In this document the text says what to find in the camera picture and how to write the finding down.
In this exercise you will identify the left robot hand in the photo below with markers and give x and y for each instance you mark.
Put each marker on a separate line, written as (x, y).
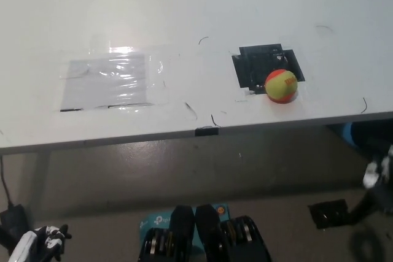
(29, 240)

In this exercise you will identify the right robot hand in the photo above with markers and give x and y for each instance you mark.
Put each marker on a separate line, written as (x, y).
(373, 174)

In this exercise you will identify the orange and yellow tennis ball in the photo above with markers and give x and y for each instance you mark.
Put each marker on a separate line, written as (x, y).
(281, 87)

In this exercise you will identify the black power adapter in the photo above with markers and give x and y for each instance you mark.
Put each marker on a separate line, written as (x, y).
(12, 219)

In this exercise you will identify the black table leg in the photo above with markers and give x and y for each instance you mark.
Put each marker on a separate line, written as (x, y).
(365, 205)

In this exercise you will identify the blue object under table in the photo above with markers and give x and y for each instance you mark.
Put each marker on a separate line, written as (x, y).
(348, 134)

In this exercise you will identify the black tape patch on floor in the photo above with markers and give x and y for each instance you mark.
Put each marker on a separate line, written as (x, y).
(328, 214)

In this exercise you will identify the teal tp-link box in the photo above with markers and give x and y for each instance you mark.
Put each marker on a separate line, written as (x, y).
(153, 220)

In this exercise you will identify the black tape patch on table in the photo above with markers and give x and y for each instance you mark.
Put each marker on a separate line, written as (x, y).
(258, 68)

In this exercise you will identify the small black tape strip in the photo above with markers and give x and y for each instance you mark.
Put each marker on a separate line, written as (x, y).
(207, 132)

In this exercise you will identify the clear plastic film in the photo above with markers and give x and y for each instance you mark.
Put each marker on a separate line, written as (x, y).
(158, 68)

